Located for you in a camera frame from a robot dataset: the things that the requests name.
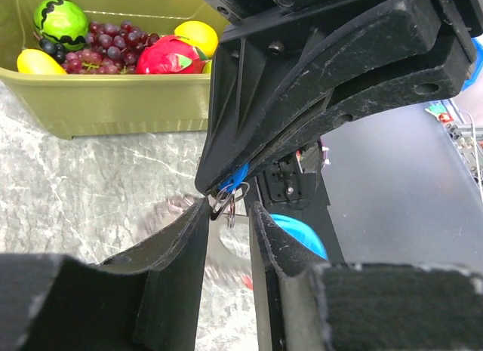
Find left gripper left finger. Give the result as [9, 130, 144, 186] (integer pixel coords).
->
[1, 199, 210, 350]

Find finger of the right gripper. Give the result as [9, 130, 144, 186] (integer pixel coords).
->
[248, 37, 473, 177]
[195, 0, 453, 195]

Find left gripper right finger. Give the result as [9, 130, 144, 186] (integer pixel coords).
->
[248, 202, 482, 350]

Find light blue key handle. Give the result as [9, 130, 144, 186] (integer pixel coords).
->
[271, 214, 329, 261]

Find metal keyring with small rings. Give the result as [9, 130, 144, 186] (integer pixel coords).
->
[143, 180, 254, 288]

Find red toy fruit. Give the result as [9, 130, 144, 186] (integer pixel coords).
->
[136, 35, 208, 75]

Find purple toy grapes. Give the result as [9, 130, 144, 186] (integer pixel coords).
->
[36, 21, 160, 75]

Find olive green plastic bin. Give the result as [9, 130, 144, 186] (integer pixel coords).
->
[1, 0, 227, 139]

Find green toy watermelon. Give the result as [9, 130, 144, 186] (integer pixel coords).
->
[33, 0, 89, 51]

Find yellow toy lemon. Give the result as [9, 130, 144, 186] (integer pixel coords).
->
[17, 49, 67, 75]

